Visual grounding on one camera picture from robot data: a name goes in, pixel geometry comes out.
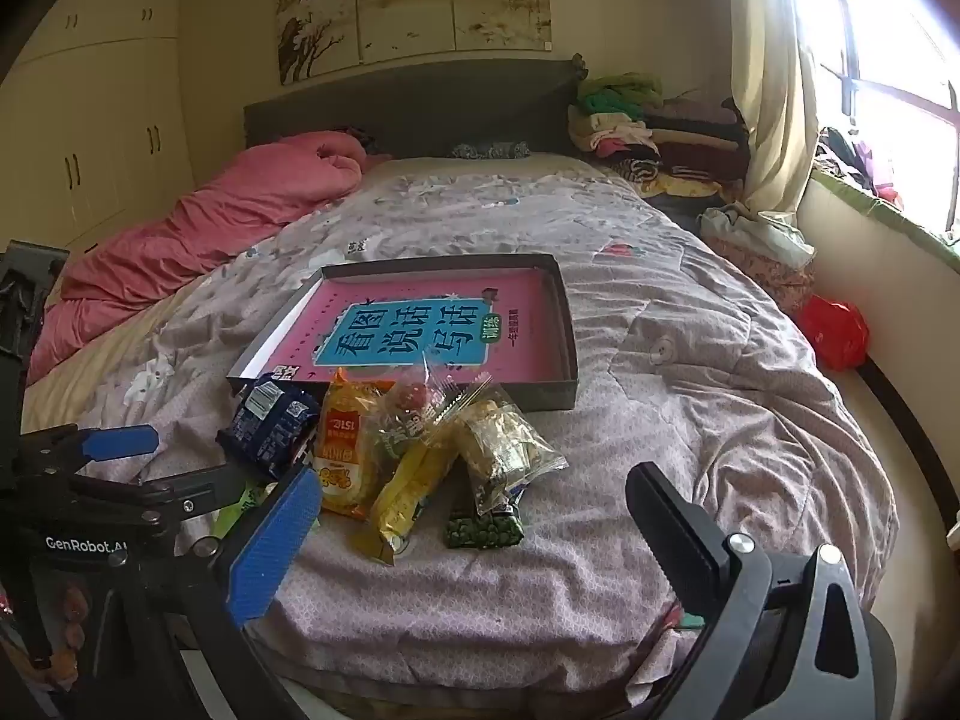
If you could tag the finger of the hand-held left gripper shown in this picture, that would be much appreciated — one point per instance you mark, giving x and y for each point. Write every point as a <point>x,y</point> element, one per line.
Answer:
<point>210,484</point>
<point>120,442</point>

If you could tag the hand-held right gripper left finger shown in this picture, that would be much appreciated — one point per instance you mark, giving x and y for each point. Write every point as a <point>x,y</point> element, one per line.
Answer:
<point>274,547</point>

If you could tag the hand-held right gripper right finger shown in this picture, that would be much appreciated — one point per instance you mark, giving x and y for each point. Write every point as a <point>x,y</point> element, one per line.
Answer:
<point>675,532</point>

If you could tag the light green snack packet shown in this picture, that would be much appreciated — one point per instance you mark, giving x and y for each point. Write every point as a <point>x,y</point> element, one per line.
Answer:
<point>244,499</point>

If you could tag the blue snack packet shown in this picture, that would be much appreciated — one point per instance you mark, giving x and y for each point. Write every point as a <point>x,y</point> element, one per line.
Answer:
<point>270,420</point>

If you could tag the orange snack packet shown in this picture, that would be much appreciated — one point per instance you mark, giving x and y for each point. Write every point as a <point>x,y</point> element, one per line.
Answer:
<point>345,450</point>

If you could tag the yellow snack packet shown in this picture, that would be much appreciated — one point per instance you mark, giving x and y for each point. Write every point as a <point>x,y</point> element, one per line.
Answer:
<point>405,495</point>

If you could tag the dark green snack packet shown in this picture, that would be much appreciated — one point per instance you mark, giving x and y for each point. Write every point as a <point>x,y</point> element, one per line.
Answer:
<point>484,529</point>

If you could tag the dark cardboard box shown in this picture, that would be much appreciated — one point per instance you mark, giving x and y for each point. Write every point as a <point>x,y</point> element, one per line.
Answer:
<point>540,394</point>

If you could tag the clear packet brown snack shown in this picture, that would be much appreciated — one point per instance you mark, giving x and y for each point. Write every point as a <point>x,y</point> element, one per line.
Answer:
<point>495,442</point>

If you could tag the clear packet red candy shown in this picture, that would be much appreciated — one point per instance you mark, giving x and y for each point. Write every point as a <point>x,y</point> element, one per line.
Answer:
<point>412,397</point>

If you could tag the grey floral printed blanket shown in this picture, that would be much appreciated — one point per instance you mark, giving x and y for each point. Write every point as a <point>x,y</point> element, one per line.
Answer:
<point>675,390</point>

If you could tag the pink quilt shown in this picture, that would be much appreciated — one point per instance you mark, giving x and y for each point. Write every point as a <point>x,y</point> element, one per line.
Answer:
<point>187,240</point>

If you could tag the pink book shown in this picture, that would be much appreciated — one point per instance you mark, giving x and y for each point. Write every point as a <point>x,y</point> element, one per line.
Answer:
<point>337,292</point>

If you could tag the red plastic bag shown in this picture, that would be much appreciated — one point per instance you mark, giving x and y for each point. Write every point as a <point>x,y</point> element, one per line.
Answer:
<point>832,330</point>

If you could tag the pink floral cloth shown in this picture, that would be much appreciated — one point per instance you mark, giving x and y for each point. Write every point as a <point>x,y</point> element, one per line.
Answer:
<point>765,277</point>

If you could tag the pale cloth bundle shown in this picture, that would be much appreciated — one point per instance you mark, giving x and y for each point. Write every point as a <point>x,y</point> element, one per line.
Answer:
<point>750,229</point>

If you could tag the cream wardrobe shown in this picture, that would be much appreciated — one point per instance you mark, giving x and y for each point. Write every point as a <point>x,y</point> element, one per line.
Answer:
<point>90,127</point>

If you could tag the dark cloth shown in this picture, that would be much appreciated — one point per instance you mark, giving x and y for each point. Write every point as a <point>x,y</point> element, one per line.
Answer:
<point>356,139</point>

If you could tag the green windowsill cover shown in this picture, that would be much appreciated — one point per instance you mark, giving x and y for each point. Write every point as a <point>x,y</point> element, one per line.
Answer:
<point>900,229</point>

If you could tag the pile of folded clothes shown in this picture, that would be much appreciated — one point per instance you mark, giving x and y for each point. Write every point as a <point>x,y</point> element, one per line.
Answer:
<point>675,142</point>

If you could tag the clothes on windowsill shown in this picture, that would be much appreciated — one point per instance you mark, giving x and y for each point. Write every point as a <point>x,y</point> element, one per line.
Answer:
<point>855,161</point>

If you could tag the dark patterned pillow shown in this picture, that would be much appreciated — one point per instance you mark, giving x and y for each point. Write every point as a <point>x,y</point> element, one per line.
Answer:
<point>487,150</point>

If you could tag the grey headboard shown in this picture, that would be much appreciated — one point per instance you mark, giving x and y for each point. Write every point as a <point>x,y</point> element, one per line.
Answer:
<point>420,105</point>

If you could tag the cream curtain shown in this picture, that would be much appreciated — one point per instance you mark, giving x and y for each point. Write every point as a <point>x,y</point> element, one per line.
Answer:
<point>772,90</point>

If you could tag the window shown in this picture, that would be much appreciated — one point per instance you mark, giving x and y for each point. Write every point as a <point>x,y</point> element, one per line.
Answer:
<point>900,52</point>

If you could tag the wall painting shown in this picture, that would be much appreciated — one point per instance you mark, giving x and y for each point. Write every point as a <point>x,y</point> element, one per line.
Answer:
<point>412,7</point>

